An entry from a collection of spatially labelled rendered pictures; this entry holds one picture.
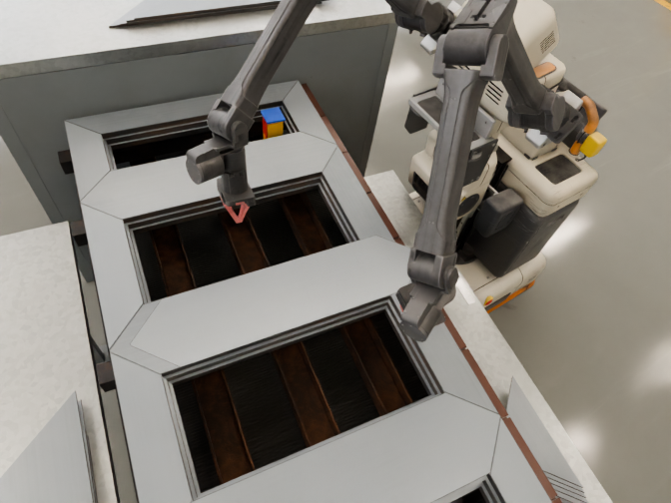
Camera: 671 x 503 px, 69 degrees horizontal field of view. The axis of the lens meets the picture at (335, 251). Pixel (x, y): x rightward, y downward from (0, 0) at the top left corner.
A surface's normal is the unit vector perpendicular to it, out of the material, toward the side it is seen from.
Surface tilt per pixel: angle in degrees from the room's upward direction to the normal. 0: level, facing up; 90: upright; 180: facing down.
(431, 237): 61
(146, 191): 0
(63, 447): 0
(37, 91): 90
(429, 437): 0
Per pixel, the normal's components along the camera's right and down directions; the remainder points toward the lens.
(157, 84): 0.40, 0.77
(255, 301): 0.11, -0.57
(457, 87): -0.63, 0.11
